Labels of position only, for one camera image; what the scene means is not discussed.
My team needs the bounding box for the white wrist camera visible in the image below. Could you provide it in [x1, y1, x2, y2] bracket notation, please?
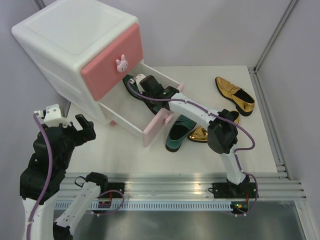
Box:
[34, 104, 71, 128]
[130, 73, 146, 85]

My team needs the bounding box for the white plastic shoe cabinet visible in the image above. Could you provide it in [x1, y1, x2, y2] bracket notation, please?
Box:
[11, 0, 139, 124]

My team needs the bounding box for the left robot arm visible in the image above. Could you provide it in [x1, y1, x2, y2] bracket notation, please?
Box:
[19, 113, 109, 240]

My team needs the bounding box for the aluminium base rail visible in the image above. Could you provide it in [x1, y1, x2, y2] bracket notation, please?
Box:
[53, 171, 307, 202]

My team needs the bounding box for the gold loafer far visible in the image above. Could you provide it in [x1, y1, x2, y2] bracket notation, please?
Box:
[214, 76, 256, 117]

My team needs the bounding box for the gold loafer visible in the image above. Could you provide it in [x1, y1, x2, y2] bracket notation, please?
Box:
[187, 110, 240, 143]
[214, 76, 256, 117]

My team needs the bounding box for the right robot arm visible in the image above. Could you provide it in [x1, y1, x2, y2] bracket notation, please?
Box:
[135, 74, 250, 198]

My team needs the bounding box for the gold loafer near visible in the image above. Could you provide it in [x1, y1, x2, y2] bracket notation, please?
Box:
[187, 110, 240, 143]

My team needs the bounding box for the white slotted cable duct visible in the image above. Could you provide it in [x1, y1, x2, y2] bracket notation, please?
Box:
[53, 201, 237, 211]

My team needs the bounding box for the green loafer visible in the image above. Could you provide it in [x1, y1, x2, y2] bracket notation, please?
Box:
[122, 74, 166, 116]
[165, 114, 197, 153]

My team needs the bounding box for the dark pink drawer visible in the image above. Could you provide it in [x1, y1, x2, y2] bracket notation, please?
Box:
[80, 23, 143, 101]

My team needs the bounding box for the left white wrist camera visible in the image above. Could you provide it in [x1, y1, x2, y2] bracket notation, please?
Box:
[34, 104, 71, 128]

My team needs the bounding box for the light pink drawer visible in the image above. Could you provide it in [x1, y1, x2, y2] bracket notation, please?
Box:
[99, 62, 186, 149]

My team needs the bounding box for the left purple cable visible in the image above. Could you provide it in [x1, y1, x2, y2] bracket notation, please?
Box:
[26, 113, 53, 240]

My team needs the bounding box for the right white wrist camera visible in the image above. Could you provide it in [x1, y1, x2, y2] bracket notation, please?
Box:
[130, 73, 146, 85]

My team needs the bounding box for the aluminium corner frame post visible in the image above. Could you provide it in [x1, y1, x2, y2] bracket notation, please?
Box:
[252, 0, 301, 73]

